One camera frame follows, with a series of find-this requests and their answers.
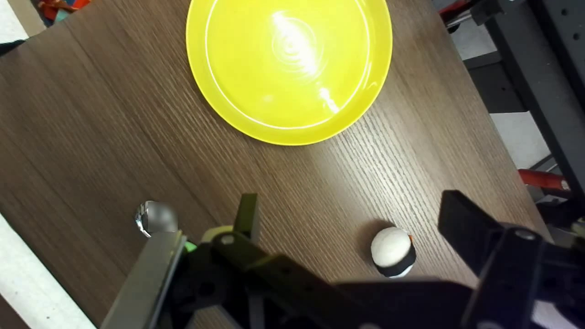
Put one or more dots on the far black orange clamp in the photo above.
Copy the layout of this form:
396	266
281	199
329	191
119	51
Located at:
548	184

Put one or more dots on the green handled spoon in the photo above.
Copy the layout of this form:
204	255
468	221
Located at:
151	219

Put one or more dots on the white and black ball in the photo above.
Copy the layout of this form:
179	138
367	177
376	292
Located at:
393	253

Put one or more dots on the yellow plate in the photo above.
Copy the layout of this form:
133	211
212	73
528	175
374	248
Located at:
289	73

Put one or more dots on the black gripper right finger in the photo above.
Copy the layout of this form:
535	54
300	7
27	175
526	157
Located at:
513	266

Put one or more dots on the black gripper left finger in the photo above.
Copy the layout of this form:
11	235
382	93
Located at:
252	288

